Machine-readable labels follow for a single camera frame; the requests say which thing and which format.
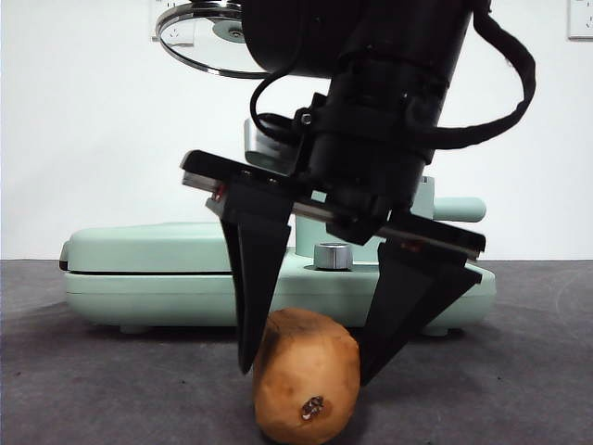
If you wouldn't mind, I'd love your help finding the brown potato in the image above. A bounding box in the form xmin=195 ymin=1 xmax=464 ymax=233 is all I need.
xmin=252 ymin=307 xmax=362 ymax=445

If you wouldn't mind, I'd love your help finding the mint green pot with handle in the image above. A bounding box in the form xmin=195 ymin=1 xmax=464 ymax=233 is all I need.
xmin=295 ymin=174 xmax=487 ymax=257

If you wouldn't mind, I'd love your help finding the thick black sleeved cable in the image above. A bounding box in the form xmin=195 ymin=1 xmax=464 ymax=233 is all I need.
xmin=419 ymin=6 xmax=539 ymax=151

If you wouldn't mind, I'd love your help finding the glass lid with green knob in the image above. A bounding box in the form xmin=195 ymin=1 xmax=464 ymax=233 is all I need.
xmin=155 ymin=0 xmax=271 ymax=80

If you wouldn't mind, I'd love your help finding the thin black cable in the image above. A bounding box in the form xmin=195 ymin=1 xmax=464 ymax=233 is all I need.
xmin=248 ymin=71 xmax=335 ymax=141

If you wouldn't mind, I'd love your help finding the mint green breakfast machine base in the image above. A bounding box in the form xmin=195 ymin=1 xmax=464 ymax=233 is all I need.
xmin=63 ymin=248 xmax=498 ymax=337

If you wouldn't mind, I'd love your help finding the white wall socket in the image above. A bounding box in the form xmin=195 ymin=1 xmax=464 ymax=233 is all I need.
xmin=149 ymin=0 xmax=196 ymax=44
xmin=566 ymin=0 xmax=593 ymax=41

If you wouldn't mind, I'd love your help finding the mint green griddle cover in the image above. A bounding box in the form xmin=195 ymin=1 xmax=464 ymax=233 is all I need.
xmin=58 ymin=221 xmax=293 ymax=275

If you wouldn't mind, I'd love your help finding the silver control knob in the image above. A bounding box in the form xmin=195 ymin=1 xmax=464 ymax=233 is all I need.
xmin=313 ymin=241 xmax=354 ymax=271

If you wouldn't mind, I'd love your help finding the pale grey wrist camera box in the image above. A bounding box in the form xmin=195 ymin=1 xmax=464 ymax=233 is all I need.
xmin=243 ymin=117 xmax=302 ymax=168

